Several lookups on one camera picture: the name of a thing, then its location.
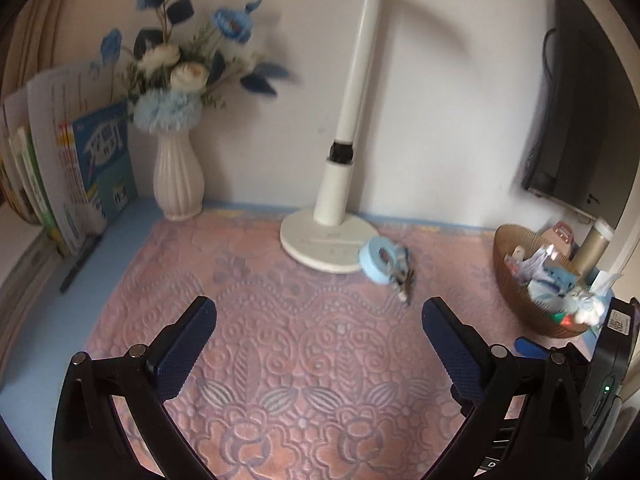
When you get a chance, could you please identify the blue and white artificial flowers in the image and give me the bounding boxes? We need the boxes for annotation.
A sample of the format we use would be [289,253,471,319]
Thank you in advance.
[100,0,296,133]

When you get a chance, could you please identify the grey white plush toy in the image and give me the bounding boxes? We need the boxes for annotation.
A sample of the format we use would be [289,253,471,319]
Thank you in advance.
[564,287,606,326]

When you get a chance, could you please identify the white blue wrapped packet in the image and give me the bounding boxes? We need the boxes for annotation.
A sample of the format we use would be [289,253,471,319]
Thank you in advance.
[502,246,526,275]

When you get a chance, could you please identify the grey keychain bundle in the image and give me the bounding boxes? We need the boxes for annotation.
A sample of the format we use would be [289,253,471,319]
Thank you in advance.
[390,247,418,306]

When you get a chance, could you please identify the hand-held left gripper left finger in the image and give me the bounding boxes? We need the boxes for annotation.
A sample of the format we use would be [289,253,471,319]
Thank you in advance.
[51,296,218,480]

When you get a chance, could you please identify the blue tape roll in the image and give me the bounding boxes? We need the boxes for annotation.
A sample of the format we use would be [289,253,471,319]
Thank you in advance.
[359,237,401,285]

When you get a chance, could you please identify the brown ribbed bowl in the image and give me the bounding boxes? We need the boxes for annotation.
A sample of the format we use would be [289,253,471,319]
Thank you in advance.
[492,225,608,339]

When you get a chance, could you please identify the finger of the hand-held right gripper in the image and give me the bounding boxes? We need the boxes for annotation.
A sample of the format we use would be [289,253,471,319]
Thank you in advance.
[515,337,551,362]

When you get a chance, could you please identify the small pink toy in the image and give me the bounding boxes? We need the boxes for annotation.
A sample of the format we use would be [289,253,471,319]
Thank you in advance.
[542,221,576,261]

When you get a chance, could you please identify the black wall television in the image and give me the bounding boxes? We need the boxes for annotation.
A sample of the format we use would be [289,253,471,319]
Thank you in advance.
[521,0,633,221]

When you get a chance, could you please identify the white ribbed vase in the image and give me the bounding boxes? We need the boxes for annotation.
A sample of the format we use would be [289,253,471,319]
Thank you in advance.
[152,127,206,221]

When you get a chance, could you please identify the white door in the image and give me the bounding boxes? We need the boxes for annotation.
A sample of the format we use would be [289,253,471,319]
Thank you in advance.
[612,200,640,283]

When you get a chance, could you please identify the gold thermos bottle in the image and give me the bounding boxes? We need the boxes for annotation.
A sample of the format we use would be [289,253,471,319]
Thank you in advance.
[570,217,615,277]

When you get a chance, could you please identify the pink embossed table mat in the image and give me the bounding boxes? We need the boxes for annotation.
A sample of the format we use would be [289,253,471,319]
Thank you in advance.
[82,207,591,480]

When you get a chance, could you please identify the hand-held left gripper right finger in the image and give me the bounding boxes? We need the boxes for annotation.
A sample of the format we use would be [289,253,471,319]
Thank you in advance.
[420,296,586,480]

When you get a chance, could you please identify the row of books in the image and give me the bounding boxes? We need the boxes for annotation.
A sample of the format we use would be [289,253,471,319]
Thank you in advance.
[0,62,138,261]

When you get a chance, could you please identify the blue tissue pack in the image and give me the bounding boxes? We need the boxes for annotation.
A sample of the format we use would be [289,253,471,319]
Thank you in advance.
[587,270,626,302]

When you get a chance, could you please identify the beige curtain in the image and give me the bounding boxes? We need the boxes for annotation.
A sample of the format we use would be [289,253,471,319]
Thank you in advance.
[5,0,81,96]

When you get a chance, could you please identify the white desk lamp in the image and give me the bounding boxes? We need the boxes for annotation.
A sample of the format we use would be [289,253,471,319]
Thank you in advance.
[279,0,476,275]

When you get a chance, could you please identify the black television cable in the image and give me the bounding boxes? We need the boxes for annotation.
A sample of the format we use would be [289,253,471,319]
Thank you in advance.
[542,27,559,67]

